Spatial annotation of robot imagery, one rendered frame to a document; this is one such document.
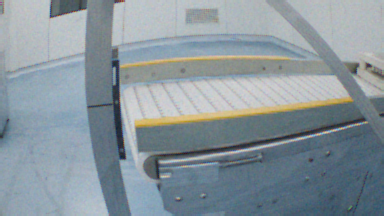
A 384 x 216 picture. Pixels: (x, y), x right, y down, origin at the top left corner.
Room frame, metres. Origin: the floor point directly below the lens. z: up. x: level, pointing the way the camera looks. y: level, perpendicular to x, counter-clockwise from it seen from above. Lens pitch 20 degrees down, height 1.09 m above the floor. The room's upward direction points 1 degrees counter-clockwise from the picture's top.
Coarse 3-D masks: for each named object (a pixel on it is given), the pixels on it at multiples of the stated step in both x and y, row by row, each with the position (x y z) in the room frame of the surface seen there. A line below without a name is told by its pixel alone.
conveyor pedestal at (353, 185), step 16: (336, 176) 0.52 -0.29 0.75; (352, 176) 0.53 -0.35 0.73; (368, 176) 0.56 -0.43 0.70; (304, 192) 0.50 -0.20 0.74; (320, 192) 0.52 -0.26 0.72; (336, 192) 0.53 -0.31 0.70; (352, 192) 0.55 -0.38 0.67; (368, 192) 0.57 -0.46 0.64; (240, 208) 0.47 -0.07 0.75; (288, 208) 0.50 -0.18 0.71; (304, 208) 0.51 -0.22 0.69; (320, 208) 0.52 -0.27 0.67; (336, 208) 0.54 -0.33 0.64; (352, 208) 0.55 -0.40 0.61; (368, 208) 0.58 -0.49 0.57
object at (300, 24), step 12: (276, 0) 0.44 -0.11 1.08; (288, 12) 0.44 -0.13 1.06; (300, 24) 0.43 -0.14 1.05; (312, 36) 0.42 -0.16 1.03; (324, 48) 0.42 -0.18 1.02; (324, 60) 0.42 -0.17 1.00; (336, 60) 0.41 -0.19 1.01; (336, 72) 0.41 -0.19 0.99; (348, 72) 0.40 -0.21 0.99; (348, 84) 0.40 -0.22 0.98; (360, 96) 0.39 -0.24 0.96; (360, 108) 0.39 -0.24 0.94; (372, 108) 0.38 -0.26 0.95; (372, 120) 0.38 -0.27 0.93
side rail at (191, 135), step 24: (216, 120) 0.41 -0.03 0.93; (240, 120) 0.42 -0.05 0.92; (264, 120) 0.42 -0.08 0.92; (288, 120) 0.43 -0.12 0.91; (312, 120) 0.44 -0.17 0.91; (336, 120) 0.46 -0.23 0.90; (144, 144) 0.39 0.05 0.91; (168, 144) 0.40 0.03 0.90; (192, 144) 0.40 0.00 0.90; (216, 144) 0.41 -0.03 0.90
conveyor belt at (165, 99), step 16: (192, 80) 0.68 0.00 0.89; (208, 80) 0.68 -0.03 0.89; (224, 80) 0.68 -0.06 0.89; (240, 80) 0.68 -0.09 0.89; (256, 80) 0.68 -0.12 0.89; (272, 80) 0.69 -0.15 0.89; (288, 80) 0.69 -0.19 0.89; (304, 80) 0.70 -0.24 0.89; (320, 80) 0.71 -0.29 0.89; (336, 80) 0.72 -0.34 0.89; (128, 96) 0.61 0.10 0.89; (144, 96) 0.60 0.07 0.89; (160, 96) 0.60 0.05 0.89; (176, 96) 0.59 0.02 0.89; (192, 96) 0.59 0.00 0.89; (208, 96) 0.59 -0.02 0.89; (224, 96) 0.59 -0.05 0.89; (240, 96) 0.59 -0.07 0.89; (256, 96) 0.59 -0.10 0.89; (272, 96) 0.59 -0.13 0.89; (288, 96) 0.59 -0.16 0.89; (304, 96) 0.60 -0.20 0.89; (320, 96) 0.60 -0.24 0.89; (336, 96) 0.60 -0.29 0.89; (128, 112) 0.55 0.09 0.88; (144, 112) 0.53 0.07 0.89; (160, 112) 0.53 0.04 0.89; (176, 112) 0.53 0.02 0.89; (192, 112) 0.53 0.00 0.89; (208, 112) 0.52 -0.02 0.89; (128, 128) 0.50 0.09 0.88; (224, 144) 0.43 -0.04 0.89; (144, 160) 0.41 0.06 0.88; (144, 176) 0.41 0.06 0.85
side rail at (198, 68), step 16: (160, 64) 0.67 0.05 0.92; (176, 64) 0.68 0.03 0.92; (192, 64) 0.68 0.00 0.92; (208, 64) 0.69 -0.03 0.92; (224, 64) 0.70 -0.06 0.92; (240, 64) 0.70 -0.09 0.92; (256, 64) 0.71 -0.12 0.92; (272, 64) 0.72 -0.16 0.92; (288, 64) 0.73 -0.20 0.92; (304, 64) 0.74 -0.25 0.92; (320, 64) 0.76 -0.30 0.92; (352, 64) 0.79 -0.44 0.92; (368, 64) 0.81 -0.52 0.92; (128, 80) 0.66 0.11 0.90; (144, 80) 0.66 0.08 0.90
